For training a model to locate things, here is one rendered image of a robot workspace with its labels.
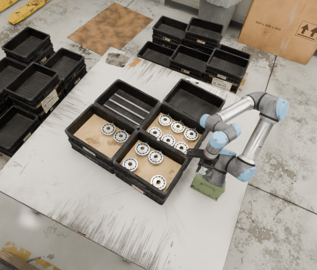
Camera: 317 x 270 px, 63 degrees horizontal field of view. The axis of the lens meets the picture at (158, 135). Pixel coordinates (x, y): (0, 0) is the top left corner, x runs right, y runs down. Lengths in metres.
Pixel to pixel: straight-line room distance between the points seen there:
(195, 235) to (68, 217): 0.82
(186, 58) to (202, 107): 1.17
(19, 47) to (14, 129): 0.93
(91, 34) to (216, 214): 3.07
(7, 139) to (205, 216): 1.90
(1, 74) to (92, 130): 1.52
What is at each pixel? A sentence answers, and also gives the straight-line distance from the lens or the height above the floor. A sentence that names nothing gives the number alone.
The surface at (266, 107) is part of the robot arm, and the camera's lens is 1.61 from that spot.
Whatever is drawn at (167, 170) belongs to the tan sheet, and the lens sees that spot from 1.76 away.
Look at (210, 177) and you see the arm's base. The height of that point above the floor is 0.89.
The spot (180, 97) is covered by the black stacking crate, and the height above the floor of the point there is 0.83.
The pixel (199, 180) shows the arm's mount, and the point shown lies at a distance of 1.73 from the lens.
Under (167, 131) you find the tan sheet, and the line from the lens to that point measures 1.91.
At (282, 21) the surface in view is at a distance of 4.13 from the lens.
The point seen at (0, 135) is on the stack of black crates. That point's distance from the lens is 2.84.
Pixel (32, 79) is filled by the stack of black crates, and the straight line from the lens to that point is 2.86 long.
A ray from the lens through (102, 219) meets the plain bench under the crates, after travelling 1.79.
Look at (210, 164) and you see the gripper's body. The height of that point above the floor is 1.18.
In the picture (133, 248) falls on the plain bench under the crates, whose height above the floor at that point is 0.70.
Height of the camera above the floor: 2.42
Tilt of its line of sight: 57 degrees down
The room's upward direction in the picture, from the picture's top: 8 degrees clockwise
